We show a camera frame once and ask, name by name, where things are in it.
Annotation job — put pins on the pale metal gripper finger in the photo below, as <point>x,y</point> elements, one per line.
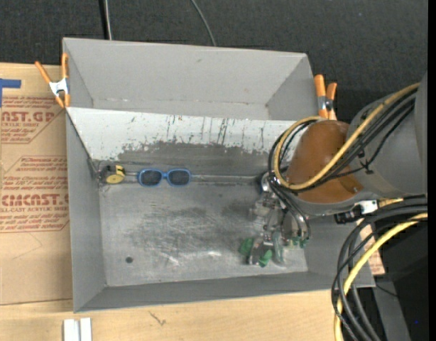
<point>279,249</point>
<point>254,255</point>

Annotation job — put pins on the grey metal bin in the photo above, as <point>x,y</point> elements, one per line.
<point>189,226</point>

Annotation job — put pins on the blue sunglasses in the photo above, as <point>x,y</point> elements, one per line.
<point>149,177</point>

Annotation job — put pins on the yellow tape measure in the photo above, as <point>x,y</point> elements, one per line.
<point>114,178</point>

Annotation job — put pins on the brown cardboard board red print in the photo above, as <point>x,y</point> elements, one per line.
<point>30,247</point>

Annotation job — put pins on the black cylinder on white bracket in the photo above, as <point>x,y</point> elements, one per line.
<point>347,216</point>

